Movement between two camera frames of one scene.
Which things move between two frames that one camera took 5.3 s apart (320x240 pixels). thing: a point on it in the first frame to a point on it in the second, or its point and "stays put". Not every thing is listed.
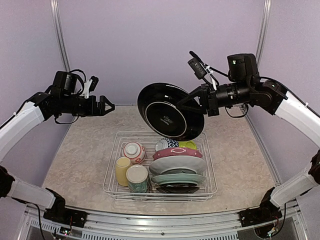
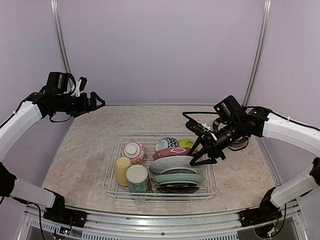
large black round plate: [157, 104] to [239, 144]
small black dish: [177, 188] stays put
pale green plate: [178, 179] stays put
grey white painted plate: [161, 164] stays put
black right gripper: [212, 106] to [212, 146]
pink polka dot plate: [177, 151] stays put
